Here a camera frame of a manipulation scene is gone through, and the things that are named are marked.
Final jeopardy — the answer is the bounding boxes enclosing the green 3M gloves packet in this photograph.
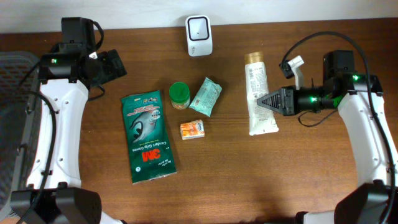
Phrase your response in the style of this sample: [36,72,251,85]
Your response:
[121,91,177,184]

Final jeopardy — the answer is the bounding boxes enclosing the grey plastic mesh basket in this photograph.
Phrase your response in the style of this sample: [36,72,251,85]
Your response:
[1,51,39,220]

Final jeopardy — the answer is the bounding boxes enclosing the white bamboo print tube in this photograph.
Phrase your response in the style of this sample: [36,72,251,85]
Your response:
[244,52,279,136]

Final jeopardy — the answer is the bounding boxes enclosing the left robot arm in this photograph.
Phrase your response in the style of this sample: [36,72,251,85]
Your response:
[10,17,126,223]

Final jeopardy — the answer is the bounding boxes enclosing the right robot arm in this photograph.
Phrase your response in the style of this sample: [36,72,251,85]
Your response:
[257,50,397,223]

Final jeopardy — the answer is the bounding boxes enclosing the orange small box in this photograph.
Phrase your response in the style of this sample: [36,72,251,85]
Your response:
[180,119,205,140]

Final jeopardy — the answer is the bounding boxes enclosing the green lid jar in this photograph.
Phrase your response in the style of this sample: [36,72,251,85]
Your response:
[169,82,190,110]

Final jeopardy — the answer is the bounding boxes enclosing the mint green tissue pack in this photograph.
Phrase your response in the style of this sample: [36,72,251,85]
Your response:
[189,77,222,117]

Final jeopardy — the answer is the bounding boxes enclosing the white barcode scanner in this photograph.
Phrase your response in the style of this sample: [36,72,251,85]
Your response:
[185,15,213,57]

